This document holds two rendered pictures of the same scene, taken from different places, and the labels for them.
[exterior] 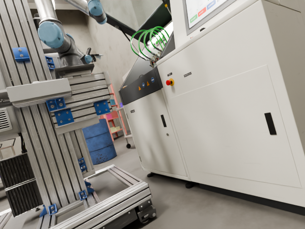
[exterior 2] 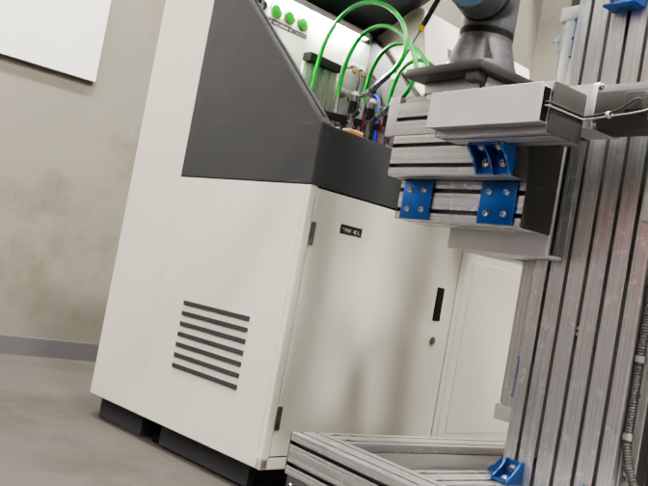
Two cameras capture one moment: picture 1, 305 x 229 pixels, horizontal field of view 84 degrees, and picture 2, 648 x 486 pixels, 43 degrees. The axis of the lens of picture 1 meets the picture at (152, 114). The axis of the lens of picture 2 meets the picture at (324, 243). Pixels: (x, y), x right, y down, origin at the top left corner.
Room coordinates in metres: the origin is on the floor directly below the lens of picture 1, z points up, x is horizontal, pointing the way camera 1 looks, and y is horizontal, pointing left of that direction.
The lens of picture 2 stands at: (2.07, 2.29, 0.56)
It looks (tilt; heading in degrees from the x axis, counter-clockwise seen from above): 3 degrees up; 261
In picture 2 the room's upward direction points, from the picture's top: 10 degrees clockwise
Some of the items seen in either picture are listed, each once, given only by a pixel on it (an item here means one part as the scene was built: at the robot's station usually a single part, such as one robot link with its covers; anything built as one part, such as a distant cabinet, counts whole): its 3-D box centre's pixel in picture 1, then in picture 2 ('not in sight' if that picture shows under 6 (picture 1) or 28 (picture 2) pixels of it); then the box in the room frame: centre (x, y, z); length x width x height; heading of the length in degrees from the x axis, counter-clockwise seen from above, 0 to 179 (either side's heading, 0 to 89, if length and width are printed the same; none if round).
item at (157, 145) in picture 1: (150, 135); (376, 332); (1.53, 0.07, 0.44); 0.65 x 0.02 x 0.68; 35
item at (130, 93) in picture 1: (138, 89); (398, 181); (1.54, 0.06, 0.87); 0.62 x 0.04 x 0.16; 35
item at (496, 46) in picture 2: not in sight; (482, 56); (1.55, 0.64, 1.09); 0.15 x 0.15 x 0.10
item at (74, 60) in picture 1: (71, 64); not in sight; (1.11, 0.41, 1.09); 0.15 x 0.15 x 0.10
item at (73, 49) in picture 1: (65, 46); not in sight; (1.10, 0.40, 1.20); 0.13 x 0.12 x 0.14; 2
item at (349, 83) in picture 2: not in sight; (350, 96); (1.63, -0.49, 1.20); 0.13 x 0.03 x 0.31; 35
